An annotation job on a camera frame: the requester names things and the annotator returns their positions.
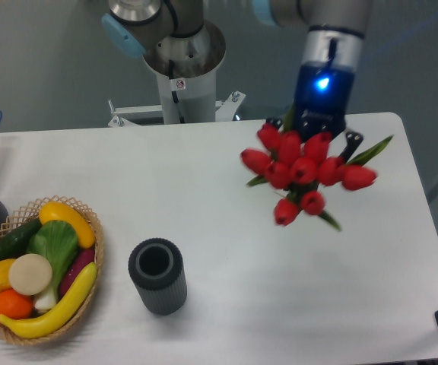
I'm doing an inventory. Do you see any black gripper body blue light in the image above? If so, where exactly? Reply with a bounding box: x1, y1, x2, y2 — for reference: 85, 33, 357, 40
293, 63, 354, 141

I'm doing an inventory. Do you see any red tulip bouquet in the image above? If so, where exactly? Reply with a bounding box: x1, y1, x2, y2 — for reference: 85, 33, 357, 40
240, 106, 392, 231

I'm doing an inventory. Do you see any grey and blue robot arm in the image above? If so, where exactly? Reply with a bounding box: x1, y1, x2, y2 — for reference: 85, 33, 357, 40
101, 1, 373, 159

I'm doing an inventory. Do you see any dark grey ribbed vase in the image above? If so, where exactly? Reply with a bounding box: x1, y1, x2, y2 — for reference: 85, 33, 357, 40
128, 238, 188, 316

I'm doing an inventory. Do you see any purple eggplant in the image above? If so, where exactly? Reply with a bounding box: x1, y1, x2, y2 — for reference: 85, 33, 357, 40
59, 248, 95, 298

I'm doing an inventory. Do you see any yellow squash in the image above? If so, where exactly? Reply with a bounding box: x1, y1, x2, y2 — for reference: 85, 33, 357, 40
39, 201, 96, 249

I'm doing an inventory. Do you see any green bok choy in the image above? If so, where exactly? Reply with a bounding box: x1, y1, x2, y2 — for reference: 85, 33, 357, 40
27, 221, 78, 314

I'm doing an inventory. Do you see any woven wicker basket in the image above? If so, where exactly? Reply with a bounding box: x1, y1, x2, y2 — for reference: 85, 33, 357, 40
0, 195, 104, 346

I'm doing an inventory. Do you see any green cucumber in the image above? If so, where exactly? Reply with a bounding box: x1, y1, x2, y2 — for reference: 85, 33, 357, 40
0, 218, 42, 261

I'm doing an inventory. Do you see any beige round mushroom cap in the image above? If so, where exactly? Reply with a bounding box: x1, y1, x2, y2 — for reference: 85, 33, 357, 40
8, 254, 52, 296

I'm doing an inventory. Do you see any yellow banana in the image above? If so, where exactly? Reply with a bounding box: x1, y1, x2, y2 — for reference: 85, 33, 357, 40
0, 262, 97, 339

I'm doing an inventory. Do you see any orange fruit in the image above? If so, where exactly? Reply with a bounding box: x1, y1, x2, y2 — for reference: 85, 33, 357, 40
0, 289, 33, 319

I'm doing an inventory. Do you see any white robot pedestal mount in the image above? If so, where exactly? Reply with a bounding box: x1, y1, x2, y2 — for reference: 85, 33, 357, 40
108, 21, 246, 127

